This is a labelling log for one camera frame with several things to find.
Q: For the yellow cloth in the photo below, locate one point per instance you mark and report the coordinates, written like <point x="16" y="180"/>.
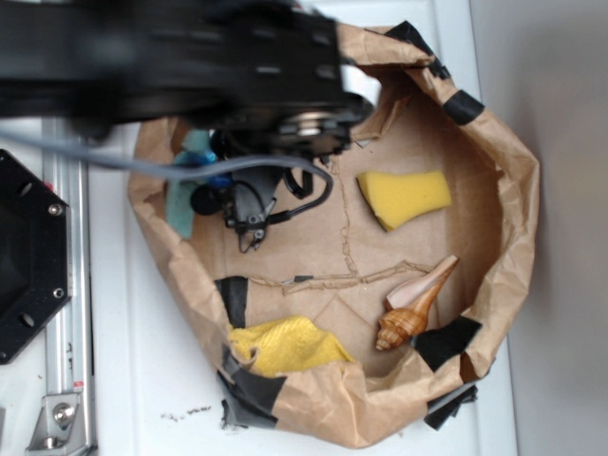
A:
<point x="287" y="344"/>

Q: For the brown paper bag tray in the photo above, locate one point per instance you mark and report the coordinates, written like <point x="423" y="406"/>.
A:
<point x="335" y="264"/>

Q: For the yellow sponge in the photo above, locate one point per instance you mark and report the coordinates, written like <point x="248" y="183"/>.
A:
<point x="397" y="199"/>

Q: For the metal corner bracket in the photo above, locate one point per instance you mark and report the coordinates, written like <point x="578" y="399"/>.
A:
<point x="60" y="428"/>

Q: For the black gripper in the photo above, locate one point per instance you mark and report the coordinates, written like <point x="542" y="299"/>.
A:
<point x="246" y="199"/>

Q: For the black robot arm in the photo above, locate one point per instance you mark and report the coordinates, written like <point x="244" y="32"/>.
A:
<point x="265" y="81"/>

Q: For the light blue cloth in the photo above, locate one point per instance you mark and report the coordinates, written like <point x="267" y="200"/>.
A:
<point x="180" y="209"/>

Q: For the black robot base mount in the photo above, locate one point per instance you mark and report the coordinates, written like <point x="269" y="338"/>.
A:
<point x="34" y="256"/>

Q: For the brown spiral seashell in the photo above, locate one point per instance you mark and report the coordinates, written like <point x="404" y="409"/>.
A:
<point x="408" y="306"/>

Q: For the aluminium extrusion rail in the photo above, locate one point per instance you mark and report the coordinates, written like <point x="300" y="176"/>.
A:
<point x="68" y="334"/>

